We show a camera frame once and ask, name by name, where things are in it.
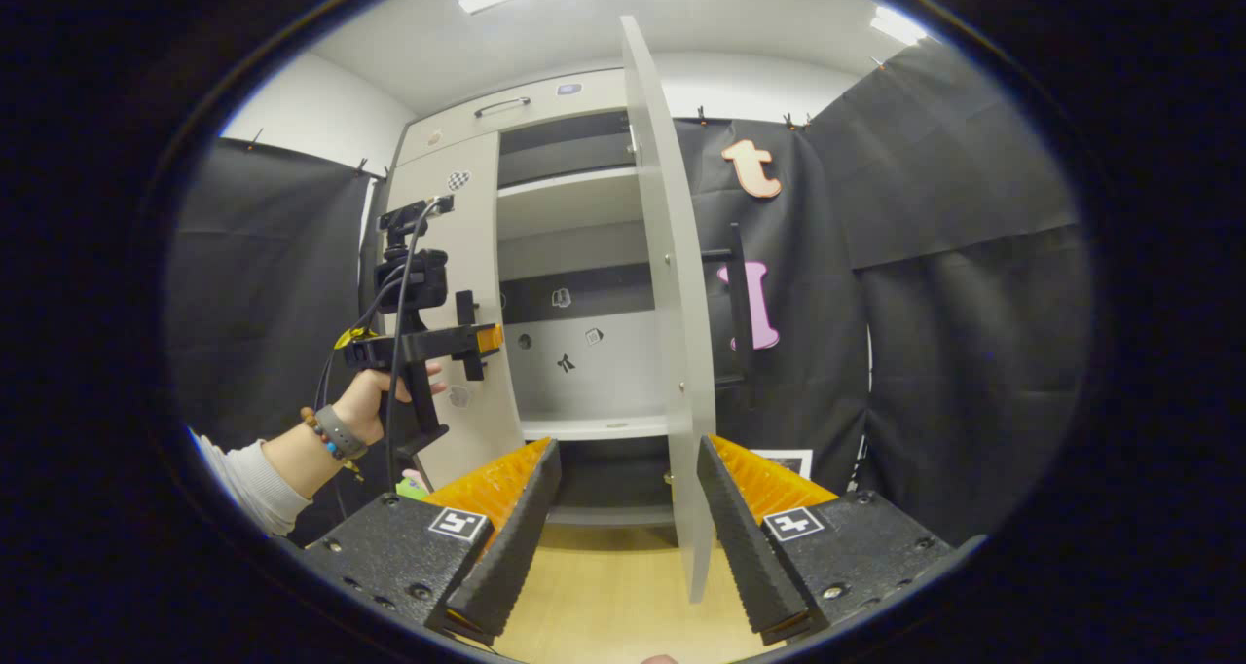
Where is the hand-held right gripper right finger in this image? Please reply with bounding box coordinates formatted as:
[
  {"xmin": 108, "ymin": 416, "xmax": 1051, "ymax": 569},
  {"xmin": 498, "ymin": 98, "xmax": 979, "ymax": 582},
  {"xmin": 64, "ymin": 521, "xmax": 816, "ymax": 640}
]
[{"xmin": 696, "ymin": 434, "xmax": 963, "ymax": 646}]

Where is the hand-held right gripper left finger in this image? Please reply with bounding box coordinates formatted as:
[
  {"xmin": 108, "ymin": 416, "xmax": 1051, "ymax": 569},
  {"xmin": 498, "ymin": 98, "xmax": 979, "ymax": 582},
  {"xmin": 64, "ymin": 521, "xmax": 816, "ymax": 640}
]
[{"xmin": 300, "ymin": 436, "xmax": 564, "ymax": 644}]

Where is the shoe cabinet door checkered sticker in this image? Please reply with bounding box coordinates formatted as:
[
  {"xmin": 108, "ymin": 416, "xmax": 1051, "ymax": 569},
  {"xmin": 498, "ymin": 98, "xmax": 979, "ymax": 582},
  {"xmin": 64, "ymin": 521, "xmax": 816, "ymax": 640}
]
[{"xmin": 385, "ymin": 130, "xmax": 527, "ymax": 490}]

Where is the beige double-door shoe cabinet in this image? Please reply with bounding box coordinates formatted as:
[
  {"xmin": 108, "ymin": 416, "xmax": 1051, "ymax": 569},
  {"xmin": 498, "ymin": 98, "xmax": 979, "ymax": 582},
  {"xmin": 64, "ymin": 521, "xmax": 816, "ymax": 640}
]
[{"xmin": 375, "ymin": 65, "xmax": 682, "ymax": 548}]

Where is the shoe cabinet door box sticker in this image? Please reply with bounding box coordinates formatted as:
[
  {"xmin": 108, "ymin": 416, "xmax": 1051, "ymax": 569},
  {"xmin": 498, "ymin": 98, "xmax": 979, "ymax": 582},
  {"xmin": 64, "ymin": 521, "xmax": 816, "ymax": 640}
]
[{"xmin": 620, "ymin": 15, "xmax": 756, "ymax": 605}]

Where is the white cabinet shelf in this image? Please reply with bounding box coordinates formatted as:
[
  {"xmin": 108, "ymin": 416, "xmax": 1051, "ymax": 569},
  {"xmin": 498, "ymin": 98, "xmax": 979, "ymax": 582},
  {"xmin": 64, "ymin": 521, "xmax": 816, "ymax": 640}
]
[
  {"xmin": 519, "ymin": 411, "xmax": 673, "ymax": 441},
  {"xmin": 496, "ymin": 166, "xmax": 643, "ymax": 241}
]

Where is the beige cabinet drawer front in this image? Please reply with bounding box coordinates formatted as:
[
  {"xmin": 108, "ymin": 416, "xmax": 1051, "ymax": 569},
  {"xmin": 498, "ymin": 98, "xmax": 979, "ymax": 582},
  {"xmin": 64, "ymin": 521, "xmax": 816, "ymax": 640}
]
[{"xmin": 397, "ymin": 68, "xmax": 629, "ymax": 166}]

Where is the stack of books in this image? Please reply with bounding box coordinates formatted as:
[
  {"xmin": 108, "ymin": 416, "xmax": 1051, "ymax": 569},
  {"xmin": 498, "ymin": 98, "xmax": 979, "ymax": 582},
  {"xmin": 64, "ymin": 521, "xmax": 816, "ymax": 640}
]
[{"xmin": 750, "ymin": 447, "xmax": 815, "ymax": 482}]

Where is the black backdrop cloth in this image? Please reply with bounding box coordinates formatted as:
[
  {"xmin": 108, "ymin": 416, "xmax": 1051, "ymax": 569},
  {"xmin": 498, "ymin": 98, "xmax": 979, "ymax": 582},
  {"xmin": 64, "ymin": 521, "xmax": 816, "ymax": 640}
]
[
  {"xmin": 672, "ymin": 39, "xmax": 1096, "ymax": 548},
  {"xmin": 165, "ymin": 138, "xmax": 390, "ymax": 548}
]

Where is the grey wristband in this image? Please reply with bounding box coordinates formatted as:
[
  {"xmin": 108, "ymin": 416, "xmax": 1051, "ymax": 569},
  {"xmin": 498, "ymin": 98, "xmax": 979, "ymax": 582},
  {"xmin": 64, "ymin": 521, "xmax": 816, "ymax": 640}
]
[{"xmin": 313, "ymin": 404, "xmax": 371, "ymax": 461}]

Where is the small ceiling light panel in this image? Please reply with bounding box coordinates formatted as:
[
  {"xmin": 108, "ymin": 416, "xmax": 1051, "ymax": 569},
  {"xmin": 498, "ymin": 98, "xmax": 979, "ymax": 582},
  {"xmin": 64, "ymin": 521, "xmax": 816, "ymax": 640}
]
[{"xmin": 869, "ymin": 5, "xmax": 931, "ymax": 47}]

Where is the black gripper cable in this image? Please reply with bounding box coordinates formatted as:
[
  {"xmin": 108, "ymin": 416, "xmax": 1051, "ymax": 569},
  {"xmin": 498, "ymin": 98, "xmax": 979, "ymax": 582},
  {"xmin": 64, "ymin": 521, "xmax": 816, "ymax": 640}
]
[{"xmin": 311, "ymin": 195, "xmax": 457, "ymax": 495}]

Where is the bead bracelet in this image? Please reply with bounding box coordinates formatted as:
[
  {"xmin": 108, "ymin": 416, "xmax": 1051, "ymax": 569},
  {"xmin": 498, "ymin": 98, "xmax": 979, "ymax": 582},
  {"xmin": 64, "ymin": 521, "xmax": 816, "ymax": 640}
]
[{"xmin": 300, "ymin": 407, "xmax": 344, "ymax": 462}]

